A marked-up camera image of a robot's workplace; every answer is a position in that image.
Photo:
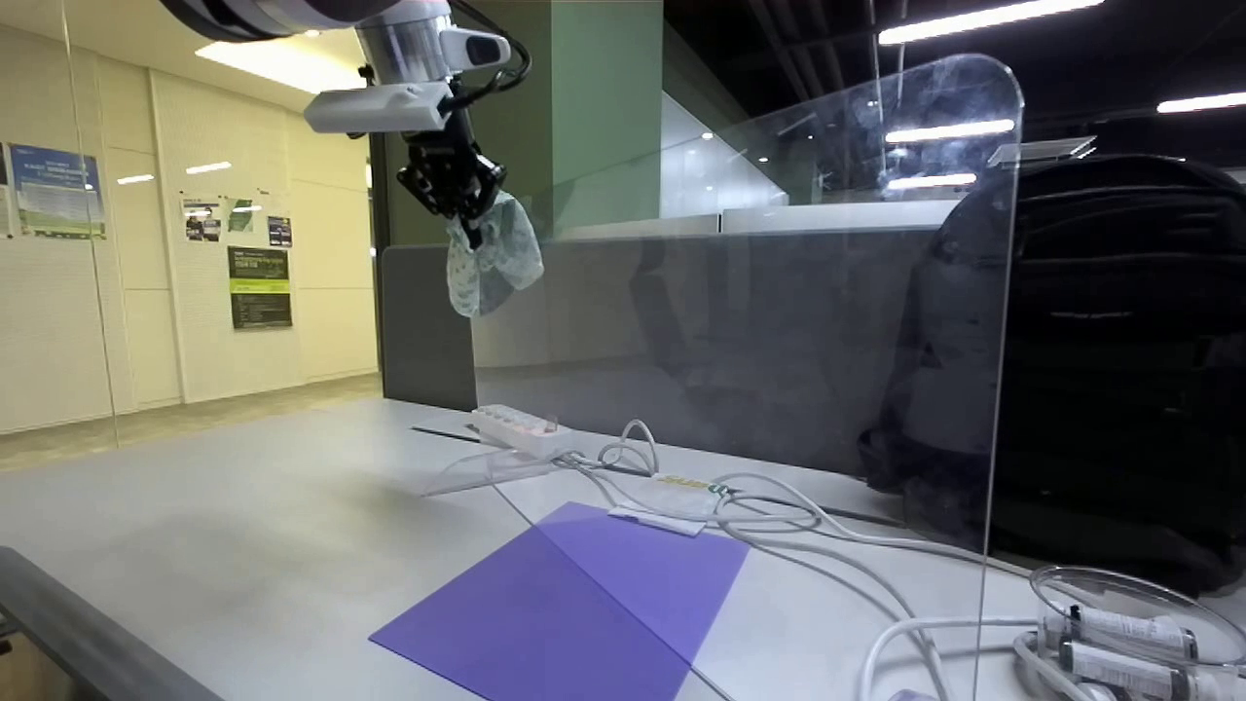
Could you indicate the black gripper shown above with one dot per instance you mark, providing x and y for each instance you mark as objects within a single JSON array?
[{"x": 448, "y": 165}]

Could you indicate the pale patterned cloth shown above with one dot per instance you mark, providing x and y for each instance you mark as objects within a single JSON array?
[{"x": 496, "y": 260}]

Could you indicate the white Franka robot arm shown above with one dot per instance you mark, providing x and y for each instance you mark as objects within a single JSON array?
[{"x": 324, "y": 21}]

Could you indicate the white power strip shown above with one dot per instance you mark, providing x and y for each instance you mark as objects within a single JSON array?
[{"x": 521, "y": 432}]

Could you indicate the grey desk partition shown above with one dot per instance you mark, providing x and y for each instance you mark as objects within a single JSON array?
[{"x": 704, "y": 352}]

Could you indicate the clear acrylic divider panel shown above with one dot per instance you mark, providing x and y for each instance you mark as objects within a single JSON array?
[{"x": 782, "y": 326}]

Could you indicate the white paper sheet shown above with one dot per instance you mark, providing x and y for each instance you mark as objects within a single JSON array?
[{"x": 663, "y": 508}]

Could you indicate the purple paper sheet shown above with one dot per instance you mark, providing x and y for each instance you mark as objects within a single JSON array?
[{"x": 569, "y": 604}]

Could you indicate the ceiling tube light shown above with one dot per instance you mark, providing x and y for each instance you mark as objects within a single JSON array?
[
  {"x": 986, "y": 21},
  {"x": 1201, "y": 103}
]

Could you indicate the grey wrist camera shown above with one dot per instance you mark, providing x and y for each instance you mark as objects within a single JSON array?
[{"x": 378, "y": 112}]

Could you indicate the small photo wall notice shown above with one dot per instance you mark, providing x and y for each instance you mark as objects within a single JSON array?
[
  {"x": 278, "y": 233},
  {"x": 202, "y": 219},
  {"x": 243, "y": 216}
]

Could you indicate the dark green wall poster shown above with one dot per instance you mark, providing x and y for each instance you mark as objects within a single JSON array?
[{"x": 258, "y": 285}]

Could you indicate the blue wall poster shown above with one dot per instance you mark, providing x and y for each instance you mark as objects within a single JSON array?
[{"x": 58, "y": 193}]

